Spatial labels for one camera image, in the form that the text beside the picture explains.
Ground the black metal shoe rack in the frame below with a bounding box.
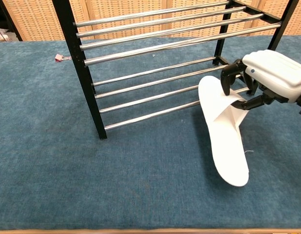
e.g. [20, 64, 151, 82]
[52, 0, 300, 140]

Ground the blue carpet mat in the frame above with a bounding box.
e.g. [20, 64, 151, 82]
[0, 35, 301, 231]

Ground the wicker folding screen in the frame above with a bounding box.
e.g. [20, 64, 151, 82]
[1, 0, 301, 42]

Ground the black stand leg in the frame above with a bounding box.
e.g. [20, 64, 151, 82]
[0, 0, 23, 42]

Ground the white slipper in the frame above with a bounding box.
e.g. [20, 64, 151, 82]
[198, 76, 250, 188]

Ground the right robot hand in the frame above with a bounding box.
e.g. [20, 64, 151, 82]
[220, 49, 301, 115]

